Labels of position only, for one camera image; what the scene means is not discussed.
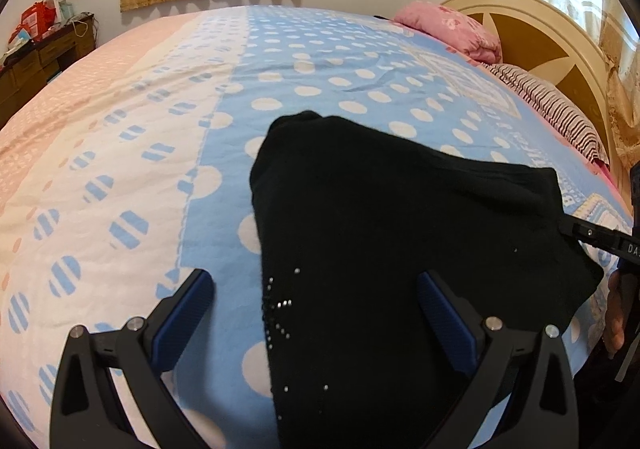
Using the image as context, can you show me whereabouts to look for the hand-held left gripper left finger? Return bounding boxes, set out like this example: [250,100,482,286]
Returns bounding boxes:
[50,269,216,449]

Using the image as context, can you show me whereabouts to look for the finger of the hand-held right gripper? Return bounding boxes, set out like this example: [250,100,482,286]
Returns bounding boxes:
[557,213,621,257]

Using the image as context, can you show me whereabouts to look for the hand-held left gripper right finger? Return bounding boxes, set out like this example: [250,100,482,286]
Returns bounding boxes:
[416,270,581,449]

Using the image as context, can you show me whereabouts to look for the black pants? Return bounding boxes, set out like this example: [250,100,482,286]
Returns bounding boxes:
[249,110,606,449]

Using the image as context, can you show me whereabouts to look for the person's right hand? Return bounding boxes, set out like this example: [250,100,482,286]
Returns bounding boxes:
[601,269,632,355]

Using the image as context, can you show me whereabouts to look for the striped pillow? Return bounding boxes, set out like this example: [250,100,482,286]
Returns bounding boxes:
[482,63,611,164]

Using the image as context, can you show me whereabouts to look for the dark cloth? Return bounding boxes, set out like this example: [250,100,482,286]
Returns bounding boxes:
[570,344,640,449]

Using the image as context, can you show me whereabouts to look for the blue and pink printed blanket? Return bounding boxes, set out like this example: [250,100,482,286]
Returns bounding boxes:
[0,4,633,449]

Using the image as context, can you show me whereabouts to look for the cream wooden headboard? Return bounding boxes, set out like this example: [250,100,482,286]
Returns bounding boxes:
[440,0,628,200]

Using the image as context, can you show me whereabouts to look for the pink folded quilt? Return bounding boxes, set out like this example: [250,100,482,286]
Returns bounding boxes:
[392,0,502,64]

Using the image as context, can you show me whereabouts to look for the brown wooden desk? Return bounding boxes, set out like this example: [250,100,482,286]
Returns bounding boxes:
[0,13,96,117]

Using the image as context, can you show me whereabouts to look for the red gift bag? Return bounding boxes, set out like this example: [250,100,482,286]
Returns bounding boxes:
[20,0,58,42]

